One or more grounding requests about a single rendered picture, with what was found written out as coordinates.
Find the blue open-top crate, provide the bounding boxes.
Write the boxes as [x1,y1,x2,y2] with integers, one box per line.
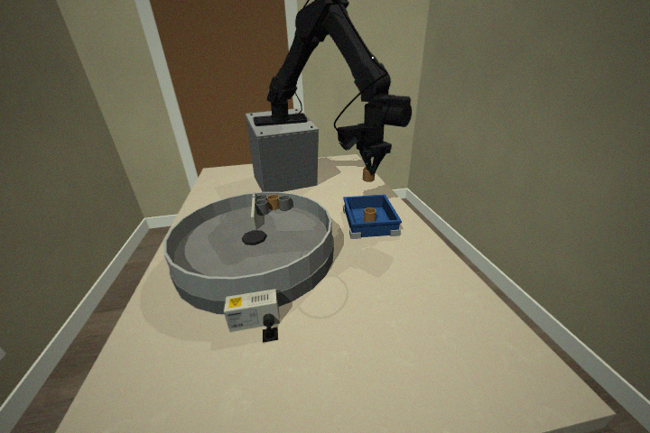
[343,194,402,237]

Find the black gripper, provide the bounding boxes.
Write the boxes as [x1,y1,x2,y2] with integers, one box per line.
[357,124,392,174]

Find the bronze bushing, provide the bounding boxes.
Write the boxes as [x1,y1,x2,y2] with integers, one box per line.
[267,195,279,210]
[364,207,376,222]
[363,166,375,182]

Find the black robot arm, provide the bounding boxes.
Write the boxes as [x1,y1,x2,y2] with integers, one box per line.
[253,0,412,150]

